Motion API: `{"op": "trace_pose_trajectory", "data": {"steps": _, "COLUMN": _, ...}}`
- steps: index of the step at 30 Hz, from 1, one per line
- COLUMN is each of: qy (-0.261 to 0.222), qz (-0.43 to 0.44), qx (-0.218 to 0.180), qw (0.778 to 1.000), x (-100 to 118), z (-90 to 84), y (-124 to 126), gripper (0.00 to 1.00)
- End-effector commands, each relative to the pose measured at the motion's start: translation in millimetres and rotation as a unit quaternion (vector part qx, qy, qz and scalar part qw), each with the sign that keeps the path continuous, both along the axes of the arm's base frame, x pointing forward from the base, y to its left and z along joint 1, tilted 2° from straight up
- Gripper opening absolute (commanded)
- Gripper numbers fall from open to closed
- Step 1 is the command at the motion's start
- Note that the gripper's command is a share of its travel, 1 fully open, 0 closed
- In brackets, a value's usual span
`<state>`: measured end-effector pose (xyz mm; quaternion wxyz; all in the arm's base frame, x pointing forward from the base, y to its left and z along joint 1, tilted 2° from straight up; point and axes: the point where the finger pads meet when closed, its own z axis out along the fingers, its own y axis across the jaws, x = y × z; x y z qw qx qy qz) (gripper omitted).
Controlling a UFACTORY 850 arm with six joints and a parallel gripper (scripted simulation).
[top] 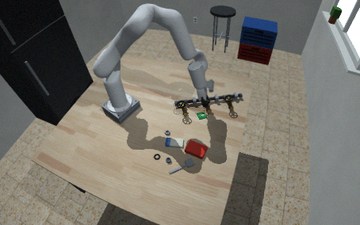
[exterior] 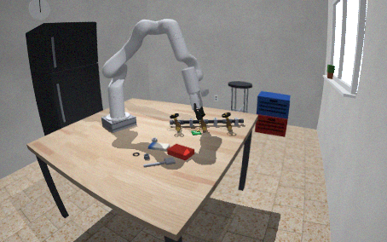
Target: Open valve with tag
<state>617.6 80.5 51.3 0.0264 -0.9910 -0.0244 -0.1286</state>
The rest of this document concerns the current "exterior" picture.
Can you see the green tag with gold chain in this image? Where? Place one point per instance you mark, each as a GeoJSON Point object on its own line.
{"type": "Point", "coordinates": [196, 132]}

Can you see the dark grey pipe with tee junction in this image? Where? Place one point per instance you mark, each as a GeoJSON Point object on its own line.
{"type": "Point", "coordinates": [204, 122]}

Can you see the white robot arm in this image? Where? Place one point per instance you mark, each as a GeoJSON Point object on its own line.
{"type": "Point", "coordinates": [116, 65]}

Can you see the red rectangular block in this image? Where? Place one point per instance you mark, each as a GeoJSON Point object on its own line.
{"type": "Point", "coordinates": [180, 151]}

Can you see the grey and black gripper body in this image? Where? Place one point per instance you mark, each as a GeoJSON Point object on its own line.
{"type": "Point", "coordinates": [196, 98]}

